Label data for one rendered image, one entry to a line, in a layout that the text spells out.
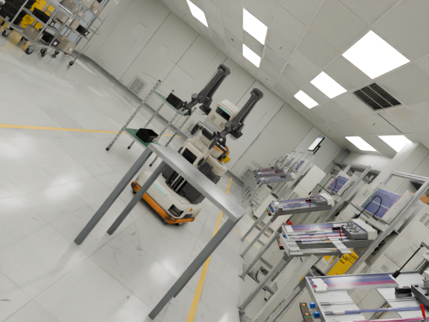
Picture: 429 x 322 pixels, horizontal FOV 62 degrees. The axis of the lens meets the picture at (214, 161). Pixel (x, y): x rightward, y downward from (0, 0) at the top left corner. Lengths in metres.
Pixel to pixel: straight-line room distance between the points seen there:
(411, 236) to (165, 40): 10.51
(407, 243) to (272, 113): 8.99
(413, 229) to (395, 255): 0.28
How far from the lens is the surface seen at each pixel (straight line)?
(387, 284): 2.51
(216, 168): 3.87
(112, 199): 2.34
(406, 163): 6.89
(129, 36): 12.99
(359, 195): 4.86
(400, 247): 3.53
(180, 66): 12.35
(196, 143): 3.70
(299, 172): 7.94
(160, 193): 3.72
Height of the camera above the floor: 1.17
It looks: 5 degrees down
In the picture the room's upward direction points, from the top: 39 degrees clockwise
